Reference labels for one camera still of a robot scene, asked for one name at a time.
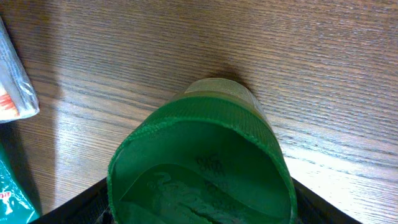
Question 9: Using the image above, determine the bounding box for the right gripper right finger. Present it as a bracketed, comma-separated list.
[292, 179, 361, 224]

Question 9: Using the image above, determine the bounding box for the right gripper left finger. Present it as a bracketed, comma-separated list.
[32, 178, 114, 224]

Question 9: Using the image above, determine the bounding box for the green packaged item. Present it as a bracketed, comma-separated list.
[1, 145, 40, 224]

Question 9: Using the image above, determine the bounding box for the green lid seasoning jar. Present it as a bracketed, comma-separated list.
[107, 78, 297, 223]

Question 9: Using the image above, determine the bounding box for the orange white small packet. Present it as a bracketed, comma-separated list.
[1, 22, 40, 123]

